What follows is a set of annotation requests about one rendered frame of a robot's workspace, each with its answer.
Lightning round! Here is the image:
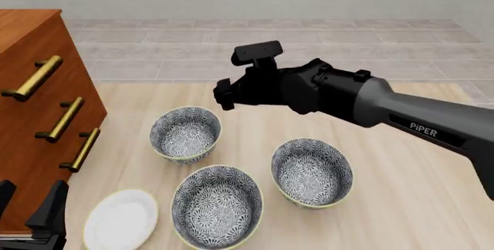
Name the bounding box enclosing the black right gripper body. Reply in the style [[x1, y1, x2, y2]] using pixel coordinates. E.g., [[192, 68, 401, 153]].
[[212, 63, 286, 111]]

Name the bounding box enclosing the patterned black white bowl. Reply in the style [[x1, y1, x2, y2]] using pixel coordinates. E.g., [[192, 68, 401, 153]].
[[270, 137, 354, 210], [149, 105, 223, 167], [171, 164, 265, 250]]

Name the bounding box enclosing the white plate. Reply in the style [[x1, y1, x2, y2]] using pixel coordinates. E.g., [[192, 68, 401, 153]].
[[82, 188, 160, 250]]

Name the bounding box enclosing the long brass cabinet handle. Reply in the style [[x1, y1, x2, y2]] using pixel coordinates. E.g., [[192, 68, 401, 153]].
[[1, 55, 64, 103]]

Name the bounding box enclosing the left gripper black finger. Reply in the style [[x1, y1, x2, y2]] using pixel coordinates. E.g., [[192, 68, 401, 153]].
[[24, 179, 70, 237], [0, 178, 18, 214]]

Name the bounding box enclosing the wooden cabinet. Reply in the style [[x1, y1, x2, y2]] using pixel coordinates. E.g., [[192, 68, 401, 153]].
[[0, 8, 109, 236]]

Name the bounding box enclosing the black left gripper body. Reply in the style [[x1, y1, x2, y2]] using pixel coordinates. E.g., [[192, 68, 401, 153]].
[[0, 226, 67, 250]]

